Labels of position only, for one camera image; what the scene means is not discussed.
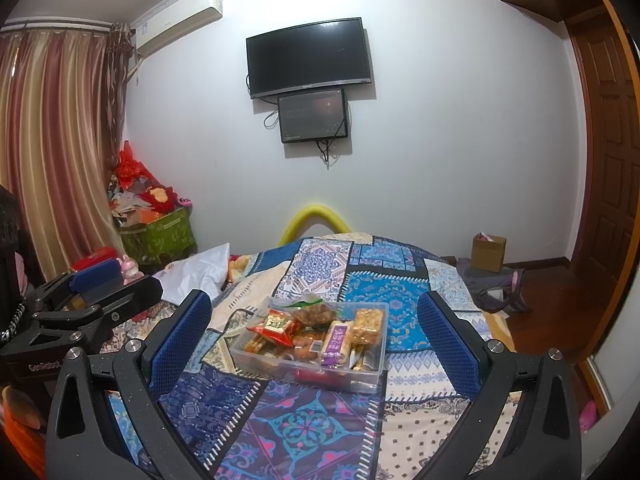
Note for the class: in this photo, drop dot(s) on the pink plush toy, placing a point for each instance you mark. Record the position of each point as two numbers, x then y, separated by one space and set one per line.
129 269

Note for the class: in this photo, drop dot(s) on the red snack packet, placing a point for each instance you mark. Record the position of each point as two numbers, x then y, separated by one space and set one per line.
272 327

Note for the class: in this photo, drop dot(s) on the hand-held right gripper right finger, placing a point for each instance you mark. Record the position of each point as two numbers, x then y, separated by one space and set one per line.
450 350

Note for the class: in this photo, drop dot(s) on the red flat box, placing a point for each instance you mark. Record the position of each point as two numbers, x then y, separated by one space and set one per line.
92 257

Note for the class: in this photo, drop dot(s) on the black wall television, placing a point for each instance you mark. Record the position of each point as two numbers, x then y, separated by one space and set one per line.
307 57

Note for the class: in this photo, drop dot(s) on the striped brown curtain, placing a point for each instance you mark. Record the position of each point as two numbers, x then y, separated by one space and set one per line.
55 150

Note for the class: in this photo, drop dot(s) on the clear plastic container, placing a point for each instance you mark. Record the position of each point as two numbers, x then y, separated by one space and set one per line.
300 382

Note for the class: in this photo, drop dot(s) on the gold foil snack packet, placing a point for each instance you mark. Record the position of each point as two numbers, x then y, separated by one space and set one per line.
362 360

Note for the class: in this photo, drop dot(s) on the clear packet of brown sticks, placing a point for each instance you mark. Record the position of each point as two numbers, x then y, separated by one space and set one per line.
257 346

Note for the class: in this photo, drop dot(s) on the green storage box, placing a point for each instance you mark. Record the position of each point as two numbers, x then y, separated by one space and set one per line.
160 235

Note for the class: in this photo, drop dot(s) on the yellow foam tube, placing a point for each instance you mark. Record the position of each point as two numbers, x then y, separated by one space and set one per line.
312 211

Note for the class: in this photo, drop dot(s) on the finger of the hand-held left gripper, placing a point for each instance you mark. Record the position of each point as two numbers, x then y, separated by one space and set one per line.
97 274
135 297

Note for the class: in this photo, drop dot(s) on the brown cardboard box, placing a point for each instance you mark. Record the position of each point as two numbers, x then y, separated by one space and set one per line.
487 255

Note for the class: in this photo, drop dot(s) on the tan snack packet with barcode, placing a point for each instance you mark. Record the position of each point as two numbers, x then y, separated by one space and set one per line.
315 349

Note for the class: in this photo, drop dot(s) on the brown wooden door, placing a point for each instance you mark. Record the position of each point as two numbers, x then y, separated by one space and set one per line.
610 160

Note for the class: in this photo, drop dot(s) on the blue patchwork blanket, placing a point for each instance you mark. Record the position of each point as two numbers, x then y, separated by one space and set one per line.
300 435

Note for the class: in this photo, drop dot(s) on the white plastic bag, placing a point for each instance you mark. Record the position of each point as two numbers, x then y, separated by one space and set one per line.
195 272

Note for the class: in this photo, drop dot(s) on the white air conditioner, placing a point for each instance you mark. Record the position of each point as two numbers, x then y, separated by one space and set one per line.
175 22

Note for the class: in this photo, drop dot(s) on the pink slipper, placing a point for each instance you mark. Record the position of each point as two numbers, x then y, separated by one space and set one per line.
589 416

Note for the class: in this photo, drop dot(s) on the purple snack packet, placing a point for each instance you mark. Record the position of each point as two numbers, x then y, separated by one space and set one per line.
336 342

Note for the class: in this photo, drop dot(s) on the small black wall monitor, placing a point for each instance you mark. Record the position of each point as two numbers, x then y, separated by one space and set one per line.
312 116

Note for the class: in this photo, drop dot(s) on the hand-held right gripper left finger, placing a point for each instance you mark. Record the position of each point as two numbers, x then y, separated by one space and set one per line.
180 345

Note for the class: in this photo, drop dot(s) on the grey cloth bag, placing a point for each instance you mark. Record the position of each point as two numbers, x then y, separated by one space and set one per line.
495 290

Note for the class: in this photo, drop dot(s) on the brown bread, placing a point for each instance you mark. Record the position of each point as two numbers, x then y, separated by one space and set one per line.
312 314

